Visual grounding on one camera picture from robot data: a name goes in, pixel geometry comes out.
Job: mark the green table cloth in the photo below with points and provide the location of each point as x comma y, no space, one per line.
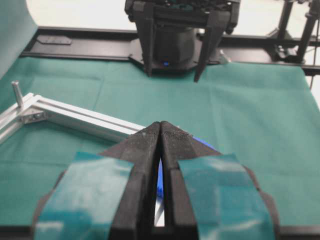
264,114

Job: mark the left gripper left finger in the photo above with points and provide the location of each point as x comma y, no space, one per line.
109,196

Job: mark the black tripod stand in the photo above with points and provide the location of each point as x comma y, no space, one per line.
294,31

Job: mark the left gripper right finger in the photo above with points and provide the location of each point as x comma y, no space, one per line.
212,196

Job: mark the black table edge rail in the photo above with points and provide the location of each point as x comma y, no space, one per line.
124,45

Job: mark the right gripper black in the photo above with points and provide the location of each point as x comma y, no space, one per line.
222,15

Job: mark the blue plastic gear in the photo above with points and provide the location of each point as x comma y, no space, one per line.
198,142

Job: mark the square aluminium extrusion frame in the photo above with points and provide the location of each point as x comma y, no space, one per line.
38,141

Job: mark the steel shaft at frame corner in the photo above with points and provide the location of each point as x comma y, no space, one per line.
17,93

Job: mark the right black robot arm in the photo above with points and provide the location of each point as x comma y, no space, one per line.
179,35

